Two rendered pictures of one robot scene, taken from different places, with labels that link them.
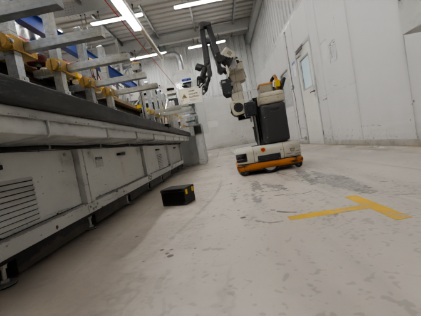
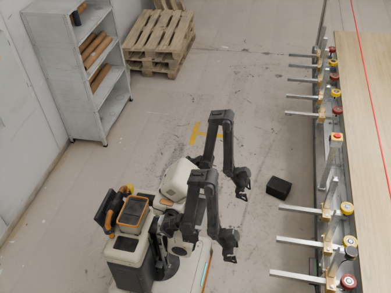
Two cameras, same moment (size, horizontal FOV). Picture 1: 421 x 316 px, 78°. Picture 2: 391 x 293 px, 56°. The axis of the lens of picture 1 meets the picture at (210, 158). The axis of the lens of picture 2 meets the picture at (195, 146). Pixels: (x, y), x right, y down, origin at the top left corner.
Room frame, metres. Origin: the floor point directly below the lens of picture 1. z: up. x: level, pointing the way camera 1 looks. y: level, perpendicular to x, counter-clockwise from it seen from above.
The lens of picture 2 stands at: (4.19, -0.01, 2.82)
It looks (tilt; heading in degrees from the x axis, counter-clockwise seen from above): 44 degrees down; 192
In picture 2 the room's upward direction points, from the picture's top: 4 degrees counter-clockwise
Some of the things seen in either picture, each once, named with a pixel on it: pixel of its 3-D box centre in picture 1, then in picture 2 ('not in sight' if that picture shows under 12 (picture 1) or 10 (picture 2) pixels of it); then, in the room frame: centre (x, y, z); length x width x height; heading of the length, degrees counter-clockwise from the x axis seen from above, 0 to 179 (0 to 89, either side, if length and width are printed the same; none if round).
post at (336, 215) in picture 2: (156, 108); (329, 235); (2.89, 0.49, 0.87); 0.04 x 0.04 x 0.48; 87
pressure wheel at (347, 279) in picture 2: not in sight; (346, 285); (3.18, 0.56, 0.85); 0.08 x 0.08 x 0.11
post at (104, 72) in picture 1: (107, 84); (322, 109); (1.64, 0.56, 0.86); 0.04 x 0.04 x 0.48; 87
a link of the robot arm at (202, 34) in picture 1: (203, 45); (228, 145); (2.73, -0.14, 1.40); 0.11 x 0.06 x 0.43; 175
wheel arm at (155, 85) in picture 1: (124, 91); (310, 115); (1.68, 0.47, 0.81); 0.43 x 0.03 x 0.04; 87
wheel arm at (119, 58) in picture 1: (81, 66); (310, 81); (1.18, 0.50, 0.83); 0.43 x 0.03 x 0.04; 87
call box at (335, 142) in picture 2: (136, 68); (336, 140); (2.38, 0.52, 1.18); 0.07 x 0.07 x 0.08; 87
